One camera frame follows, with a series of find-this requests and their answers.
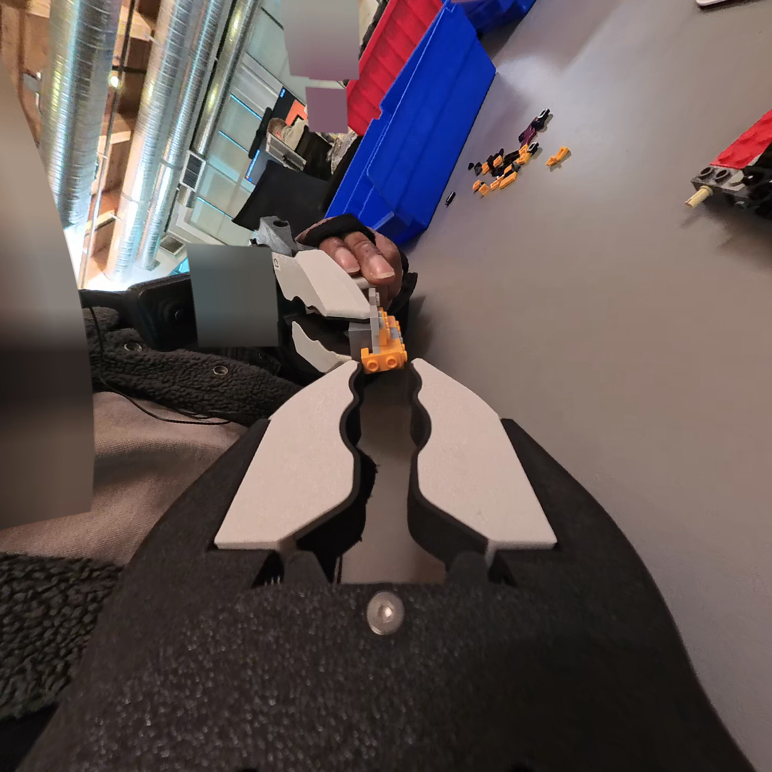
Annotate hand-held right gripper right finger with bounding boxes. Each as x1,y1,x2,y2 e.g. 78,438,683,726
409,358,558,583

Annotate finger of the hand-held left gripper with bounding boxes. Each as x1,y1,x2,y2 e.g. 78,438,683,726
273,248,378,317
291,320,353,375

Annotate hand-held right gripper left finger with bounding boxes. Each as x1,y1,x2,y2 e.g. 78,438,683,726
214,361,364,583

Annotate orange grey brick assembly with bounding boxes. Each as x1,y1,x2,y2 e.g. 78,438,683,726
349,288,410,374

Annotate large blue plastic bin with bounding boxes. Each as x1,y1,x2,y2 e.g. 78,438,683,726
326,5,498,249

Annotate black red toy car chassis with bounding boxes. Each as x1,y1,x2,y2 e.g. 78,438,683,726
684,109,772,219

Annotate person's left hand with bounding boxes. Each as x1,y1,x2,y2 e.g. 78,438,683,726
316,232,405,302

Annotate pile of small toy bricks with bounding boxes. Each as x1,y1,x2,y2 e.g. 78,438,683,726
445,109,552,207

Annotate red plastic bin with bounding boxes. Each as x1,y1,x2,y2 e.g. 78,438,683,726
347,0,444,136

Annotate black cord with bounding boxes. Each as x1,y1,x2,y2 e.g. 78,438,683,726
84,304,233,426

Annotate silver ventilation duct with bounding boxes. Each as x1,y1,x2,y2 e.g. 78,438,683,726
39,0,124,227
111,0,257,281

